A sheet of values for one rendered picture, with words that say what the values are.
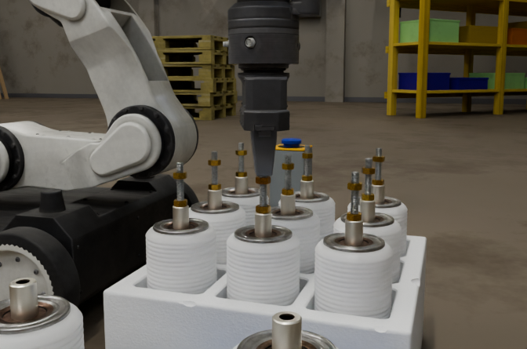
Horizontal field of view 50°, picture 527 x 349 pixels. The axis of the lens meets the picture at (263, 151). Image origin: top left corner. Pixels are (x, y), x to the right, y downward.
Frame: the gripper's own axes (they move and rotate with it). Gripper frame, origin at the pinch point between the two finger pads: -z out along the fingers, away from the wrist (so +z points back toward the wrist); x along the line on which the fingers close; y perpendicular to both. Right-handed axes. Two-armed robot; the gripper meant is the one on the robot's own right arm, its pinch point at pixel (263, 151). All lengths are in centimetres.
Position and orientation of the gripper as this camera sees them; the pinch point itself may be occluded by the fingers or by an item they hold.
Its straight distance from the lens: 72.6
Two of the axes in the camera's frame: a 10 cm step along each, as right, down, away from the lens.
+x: -0.9, -1.3, 9.9
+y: -10.0, 0.1, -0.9
